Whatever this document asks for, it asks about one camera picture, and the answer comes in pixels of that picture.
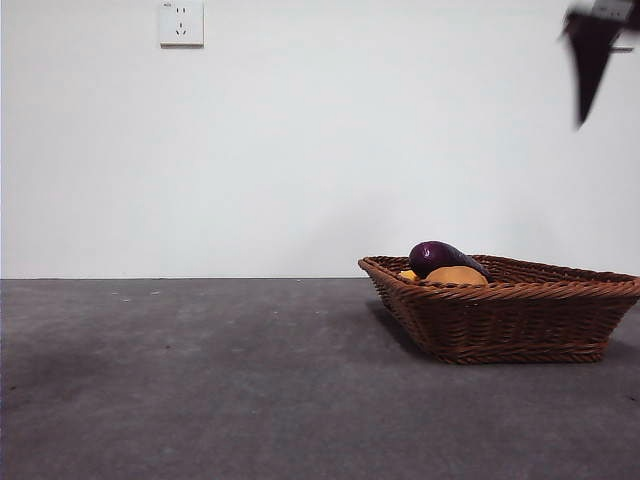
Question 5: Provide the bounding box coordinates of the purple eggplant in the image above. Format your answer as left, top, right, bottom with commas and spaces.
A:
408, 240, 494, 282

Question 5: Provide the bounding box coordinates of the brown potato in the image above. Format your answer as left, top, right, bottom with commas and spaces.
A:
424, 265, 489, 288

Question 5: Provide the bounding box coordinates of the brown wicker basket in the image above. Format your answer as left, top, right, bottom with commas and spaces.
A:
357, 254, 640, 366

